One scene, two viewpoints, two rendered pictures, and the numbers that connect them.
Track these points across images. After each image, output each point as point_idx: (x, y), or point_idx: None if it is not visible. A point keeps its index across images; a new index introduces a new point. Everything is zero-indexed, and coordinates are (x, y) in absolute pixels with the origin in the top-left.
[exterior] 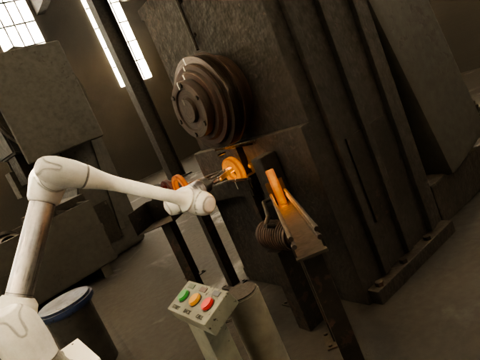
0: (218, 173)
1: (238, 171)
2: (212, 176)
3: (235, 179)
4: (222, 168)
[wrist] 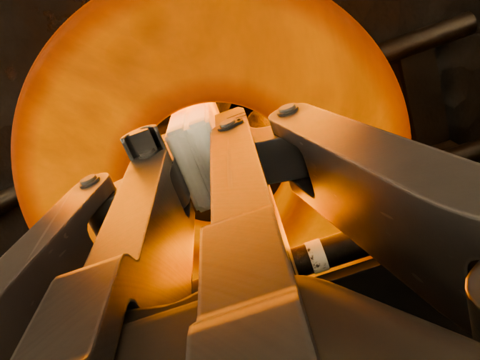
0: (151, 210)
1: (390, 129)
2: (101, 322)
3: (321, 254)
4: (21, 166)
